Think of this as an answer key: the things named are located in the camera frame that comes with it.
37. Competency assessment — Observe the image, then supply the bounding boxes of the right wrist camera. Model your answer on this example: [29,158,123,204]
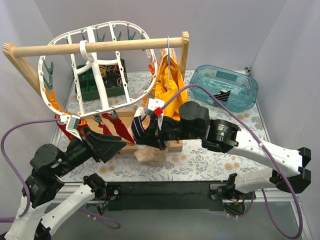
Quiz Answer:
[144,98,165,118]

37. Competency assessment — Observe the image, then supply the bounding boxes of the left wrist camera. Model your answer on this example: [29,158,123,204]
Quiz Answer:
[59,113,82,140]

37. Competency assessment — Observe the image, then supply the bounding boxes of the blue wire hanger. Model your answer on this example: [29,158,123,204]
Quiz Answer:
[167,36,171,91]

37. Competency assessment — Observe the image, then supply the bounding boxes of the white clip sock hanger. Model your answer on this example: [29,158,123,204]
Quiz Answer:
[35,20,158,118]

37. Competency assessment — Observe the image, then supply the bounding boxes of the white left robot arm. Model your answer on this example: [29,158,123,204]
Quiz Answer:
[0,127,126,240]

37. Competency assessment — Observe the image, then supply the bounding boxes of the teal transparent plastic bin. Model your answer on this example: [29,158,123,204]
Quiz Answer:
[190,64,259,113]

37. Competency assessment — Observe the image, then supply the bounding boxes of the green compartment organizer box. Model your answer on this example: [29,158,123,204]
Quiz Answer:
[74,58,130,102]

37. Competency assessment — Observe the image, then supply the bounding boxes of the yellow garment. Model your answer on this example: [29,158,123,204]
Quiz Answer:
[155,55,188,121]

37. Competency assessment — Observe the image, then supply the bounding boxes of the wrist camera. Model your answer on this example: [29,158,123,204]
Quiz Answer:
[144,98,165,118]
[59,113,82,140]

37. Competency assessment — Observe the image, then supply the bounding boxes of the wooden clothes rack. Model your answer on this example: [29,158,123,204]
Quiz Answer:
[2,31,190,155]

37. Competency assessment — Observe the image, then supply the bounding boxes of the black white striped sock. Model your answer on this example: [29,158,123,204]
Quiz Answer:
[214,89,231,102]

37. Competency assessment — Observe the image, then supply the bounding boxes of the red christmas sock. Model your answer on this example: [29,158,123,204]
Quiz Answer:
[93,109,137,154]
[56,119,88,141]

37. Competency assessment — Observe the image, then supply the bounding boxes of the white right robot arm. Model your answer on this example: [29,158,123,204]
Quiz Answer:
[131,101,311,199]

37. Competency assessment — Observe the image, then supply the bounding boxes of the white orange patterned cloth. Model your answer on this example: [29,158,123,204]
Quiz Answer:
[134,48,181,166]

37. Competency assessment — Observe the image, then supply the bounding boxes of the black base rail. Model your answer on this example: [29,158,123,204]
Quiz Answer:
[86,181,256,212]

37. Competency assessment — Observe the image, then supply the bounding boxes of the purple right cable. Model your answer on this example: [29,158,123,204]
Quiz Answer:
[161,84,305,240]

